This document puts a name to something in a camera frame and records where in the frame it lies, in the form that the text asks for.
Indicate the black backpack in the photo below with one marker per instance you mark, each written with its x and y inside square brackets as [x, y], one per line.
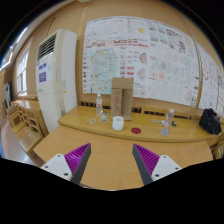
[210, 122]

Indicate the window with frame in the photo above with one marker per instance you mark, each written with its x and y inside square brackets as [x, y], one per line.
[21, 74]

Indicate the red round coaster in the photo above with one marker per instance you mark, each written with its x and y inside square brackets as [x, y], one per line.
[136, 130]

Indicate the brown cardboard box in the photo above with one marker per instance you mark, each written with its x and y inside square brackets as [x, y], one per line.
[122, 97]

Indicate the large wall poster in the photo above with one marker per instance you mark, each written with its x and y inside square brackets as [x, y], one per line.
[161, 59]

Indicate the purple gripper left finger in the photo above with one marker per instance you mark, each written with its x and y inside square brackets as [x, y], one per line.
[71, 166]

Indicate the white floor air conditioner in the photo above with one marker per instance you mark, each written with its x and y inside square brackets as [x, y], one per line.
[55, 76]

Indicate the right wall poster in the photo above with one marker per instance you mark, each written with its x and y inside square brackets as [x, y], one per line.
[212, 95]

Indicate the small sticker card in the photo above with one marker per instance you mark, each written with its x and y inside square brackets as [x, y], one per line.
[92, 121]

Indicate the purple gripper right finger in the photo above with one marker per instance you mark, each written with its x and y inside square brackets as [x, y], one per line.
[151, 166]

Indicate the clear water bottle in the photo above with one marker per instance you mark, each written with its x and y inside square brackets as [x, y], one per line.
[99, 104]
[168, 122]

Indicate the clear water bottle right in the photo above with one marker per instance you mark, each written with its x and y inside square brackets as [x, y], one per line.
[168, 122]

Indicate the clear water bottle left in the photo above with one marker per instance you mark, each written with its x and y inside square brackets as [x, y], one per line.
[99, 104]

